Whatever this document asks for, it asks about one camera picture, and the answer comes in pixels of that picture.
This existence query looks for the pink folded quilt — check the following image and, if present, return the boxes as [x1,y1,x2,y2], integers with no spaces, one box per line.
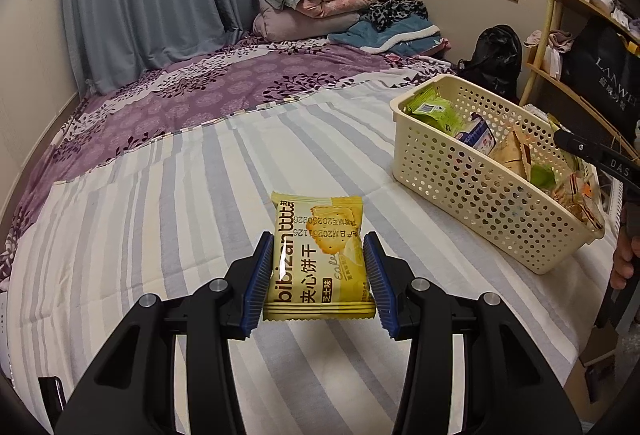
[292,0,376,18]

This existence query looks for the tan chip bag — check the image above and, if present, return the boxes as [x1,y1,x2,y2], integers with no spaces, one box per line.
[487,125,536,180]

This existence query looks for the purple floral bedsheet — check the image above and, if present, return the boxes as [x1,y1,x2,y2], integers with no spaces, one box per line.
[0,31,458,293]

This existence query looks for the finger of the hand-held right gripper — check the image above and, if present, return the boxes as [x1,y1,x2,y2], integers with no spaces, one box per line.
[554,129,608,166]

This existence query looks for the cardboard box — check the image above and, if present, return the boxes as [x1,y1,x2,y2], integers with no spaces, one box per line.
[567,320,626,403]

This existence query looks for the white wardrobe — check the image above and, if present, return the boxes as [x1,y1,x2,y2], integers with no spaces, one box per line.
[0,0,81,210]

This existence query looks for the yellow biscuit packet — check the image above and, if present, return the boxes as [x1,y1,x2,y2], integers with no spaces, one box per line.
[262,190,377,322]

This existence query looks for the small green snack packet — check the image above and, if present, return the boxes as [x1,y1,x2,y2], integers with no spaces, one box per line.
[527,162,558,190]

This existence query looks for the clear biscuit stick packet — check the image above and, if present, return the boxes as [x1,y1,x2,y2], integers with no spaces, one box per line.
[552,167,606,228]

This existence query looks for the striped blanket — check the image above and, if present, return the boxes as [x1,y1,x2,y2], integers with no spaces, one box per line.
[0,74,618,435]

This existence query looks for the blue fleece blanket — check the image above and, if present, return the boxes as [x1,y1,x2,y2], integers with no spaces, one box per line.
[327,17,453,60]

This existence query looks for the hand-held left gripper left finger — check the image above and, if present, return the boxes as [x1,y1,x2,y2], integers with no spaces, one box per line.
[54,231,275,435]

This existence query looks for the person's right hand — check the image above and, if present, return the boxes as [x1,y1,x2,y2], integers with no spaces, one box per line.
[611,235,636,292]

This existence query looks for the black flat object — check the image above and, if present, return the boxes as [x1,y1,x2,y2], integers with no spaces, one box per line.
[37,376,68,416]

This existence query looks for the leopard print cloth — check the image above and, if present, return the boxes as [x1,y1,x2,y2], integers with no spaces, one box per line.
[360,0,430,32]

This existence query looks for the dark blue snack packet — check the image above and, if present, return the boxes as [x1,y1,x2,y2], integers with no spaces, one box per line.
[452,112,498,154]

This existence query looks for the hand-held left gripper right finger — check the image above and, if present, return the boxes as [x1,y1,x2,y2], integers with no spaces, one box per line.
[362,231,583,435]

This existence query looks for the black shopping bag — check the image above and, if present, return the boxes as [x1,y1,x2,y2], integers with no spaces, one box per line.
[562,17,640,140]

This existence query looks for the cream perforated plastic basket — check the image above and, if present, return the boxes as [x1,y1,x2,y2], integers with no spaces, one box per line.
[390,76,607,275]

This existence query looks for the lime green snack packet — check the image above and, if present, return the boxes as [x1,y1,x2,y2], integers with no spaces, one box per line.
[402,96,466,136]

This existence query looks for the pink cloth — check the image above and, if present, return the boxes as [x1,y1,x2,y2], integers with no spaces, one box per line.
[524,30,575,80]

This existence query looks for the white folded cloths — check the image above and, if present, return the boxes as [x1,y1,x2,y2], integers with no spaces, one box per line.
[570,0,640,30]

